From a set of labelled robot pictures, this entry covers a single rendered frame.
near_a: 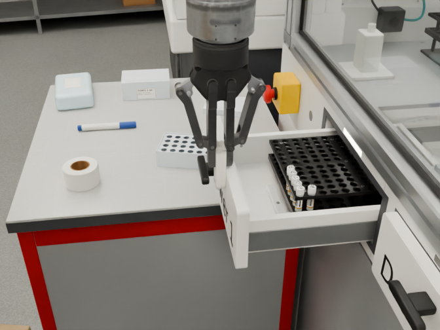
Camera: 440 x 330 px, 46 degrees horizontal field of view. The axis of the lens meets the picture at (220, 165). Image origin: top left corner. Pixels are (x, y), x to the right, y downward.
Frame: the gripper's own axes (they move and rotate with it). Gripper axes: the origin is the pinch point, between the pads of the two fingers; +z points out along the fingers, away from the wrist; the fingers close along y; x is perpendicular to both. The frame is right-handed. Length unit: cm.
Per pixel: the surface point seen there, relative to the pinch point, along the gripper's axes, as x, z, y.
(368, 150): -3.6, -2.9, 21.9
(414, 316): -30.6, 2.0, 17.2
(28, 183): 25.5, 17.3, -35.6
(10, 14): 366, 78, -116
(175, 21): 83, 3, -1
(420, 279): -25.3, 2.0, 20.4
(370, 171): -4.8, 0.1, 22.1
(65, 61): 297, 93, -68
